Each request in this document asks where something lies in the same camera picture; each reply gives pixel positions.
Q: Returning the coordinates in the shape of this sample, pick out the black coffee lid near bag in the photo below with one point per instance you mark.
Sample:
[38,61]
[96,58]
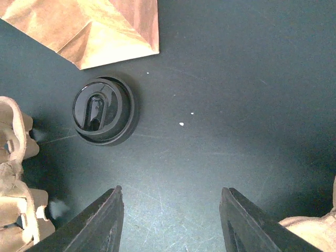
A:
[105,111]

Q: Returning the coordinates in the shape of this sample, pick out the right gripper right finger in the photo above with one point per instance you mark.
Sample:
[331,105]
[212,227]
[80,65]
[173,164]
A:
[247,228]

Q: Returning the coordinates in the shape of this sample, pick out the brown pulp cup carrier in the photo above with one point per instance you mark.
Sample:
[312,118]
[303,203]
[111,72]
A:
[23,219]

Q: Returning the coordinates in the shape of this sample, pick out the single brown pulp carrier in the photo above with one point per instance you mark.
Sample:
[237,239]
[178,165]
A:
[318,231]

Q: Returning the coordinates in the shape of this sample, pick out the brown paper bag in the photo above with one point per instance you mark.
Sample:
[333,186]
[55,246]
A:
[88,33]

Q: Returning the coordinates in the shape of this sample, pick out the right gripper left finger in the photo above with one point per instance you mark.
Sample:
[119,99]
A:
[96,228]

